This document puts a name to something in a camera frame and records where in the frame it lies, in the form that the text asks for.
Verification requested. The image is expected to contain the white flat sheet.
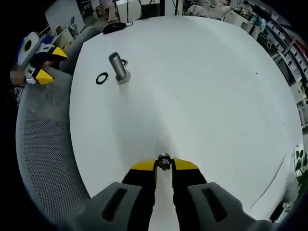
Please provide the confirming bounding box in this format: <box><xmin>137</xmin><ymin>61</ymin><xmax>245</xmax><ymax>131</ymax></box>
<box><xmin>250</xmin><ymin>144</ymin><xmax>304</xmax><ymax>211</ymax></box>

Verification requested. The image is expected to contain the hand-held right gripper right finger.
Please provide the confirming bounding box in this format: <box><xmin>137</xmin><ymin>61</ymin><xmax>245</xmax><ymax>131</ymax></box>
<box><xmin>171</xmin><ymin>157</ymin><xmax>275</xmax><ymax>231</ymax></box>

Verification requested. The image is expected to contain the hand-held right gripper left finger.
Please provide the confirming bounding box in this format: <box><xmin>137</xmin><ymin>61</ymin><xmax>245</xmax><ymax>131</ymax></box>
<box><xmin>57</xmin><ymin>157</ymin><xmax>158</xmax><ymax>231</ymax></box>

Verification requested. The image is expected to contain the green potted plant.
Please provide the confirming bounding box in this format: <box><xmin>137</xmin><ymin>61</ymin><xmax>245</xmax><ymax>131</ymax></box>
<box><xmin>292</xmin><ymin>144</ymin><xmax>308</xmax><ymax>188</ymax></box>

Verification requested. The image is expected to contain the shelving unit with white bins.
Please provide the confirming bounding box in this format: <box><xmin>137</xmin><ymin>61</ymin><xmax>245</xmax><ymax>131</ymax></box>
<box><xmin>250</xmin><ymin>4</ymin><xmax>308</xmax><ymax>102</ymax></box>

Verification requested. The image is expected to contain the large steel threaded stud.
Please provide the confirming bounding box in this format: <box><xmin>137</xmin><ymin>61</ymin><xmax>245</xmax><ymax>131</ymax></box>
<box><xmin>108</xmin><ymin>52</ymin><xmax>132</xmax><ymax>84</ymax></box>

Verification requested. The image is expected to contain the black washer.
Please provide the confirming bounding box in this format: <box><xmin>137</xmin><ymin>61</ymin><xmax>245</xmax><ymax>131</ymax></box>
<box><xmin>95</xmin><ymin>71</ymin><xmax>110</xmax><ymax>85</ymax></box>

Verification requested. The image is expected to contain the small black object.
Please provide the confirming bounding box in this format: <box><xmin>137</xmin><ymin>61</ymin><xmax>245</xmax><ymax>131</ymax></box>
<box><xmin>269</xmin><ymin>201</ymin><xmax>284</xmax><ymax>223</ymax></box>

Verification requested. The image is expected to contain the black computer mouse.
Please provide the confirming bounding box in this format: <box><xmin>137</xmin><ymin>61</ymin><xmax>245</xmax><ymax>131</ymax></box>
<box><xmin>103</xmin><ymin>22</ymin><xmax>128</xmax><ymax>35</ymax></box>

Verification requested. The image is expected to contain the small steel bolt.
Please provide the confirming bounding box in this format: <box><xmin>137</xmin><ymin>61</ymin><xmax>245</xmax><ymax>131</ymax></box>
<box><xmin>157</xmin><ymin>152</ymin><xmax>173</xmax><ymax>172</ymax></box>

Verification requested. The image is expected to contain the grey mesh office chair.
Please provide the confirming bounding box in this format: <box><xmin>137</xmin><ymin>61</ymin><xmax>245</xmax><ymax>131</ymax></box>
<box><xmin>14</xmin><ymin>25</ymin><xmax>103</xmax><ymax>223</ymax></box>

